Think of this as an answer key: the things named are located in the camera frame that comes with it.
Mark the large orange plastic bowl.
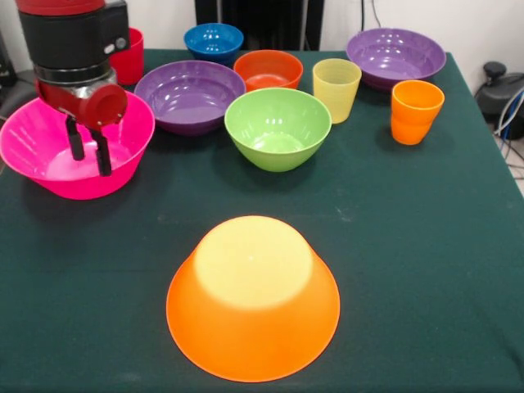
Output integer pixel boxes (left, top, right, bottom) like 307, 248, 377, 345
165, 215, 341, 384

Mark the large pink plastic bowl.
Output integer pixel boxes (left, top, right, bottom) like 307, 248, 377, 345
0, 90, 156, 201

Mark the purple plastic bowl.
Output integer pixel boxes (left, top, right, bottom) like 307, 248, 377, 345
133, 60, 246, 137
346, 27, 447, 93

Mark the yellow plastic cup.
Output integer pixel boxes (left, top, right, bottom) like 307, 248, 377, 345
312, 58, 363, 124

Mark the green plastic bowl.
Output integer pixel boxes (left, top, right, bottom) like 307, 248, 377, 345
224, 88, 332, 172

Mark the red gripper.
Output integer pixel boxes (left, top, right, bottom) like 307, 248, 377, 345
34, 79, 129, 177

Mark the dark green table cloth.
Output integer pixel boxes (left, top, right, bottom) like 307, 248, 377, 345
0, 47, 524, 393

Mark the small red-orange plastic bowl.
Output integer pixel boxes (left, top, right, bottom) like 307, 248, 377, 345
233, 49, 304, 93

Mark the small blue plastic bowl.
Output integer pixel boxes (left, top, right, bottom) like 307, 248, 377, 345
183, 23, 245, 66

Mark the orange plastic cup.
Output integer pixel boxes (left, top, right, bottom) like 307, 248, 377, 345
391, 79, 445, 146

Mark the red plastic cup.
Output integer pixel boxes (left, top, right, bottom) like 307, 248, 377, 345
109, 27, 145, 86

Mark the tangle of cables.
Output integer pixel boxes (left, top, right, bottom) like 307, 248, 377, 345
493, 88, 524, 181

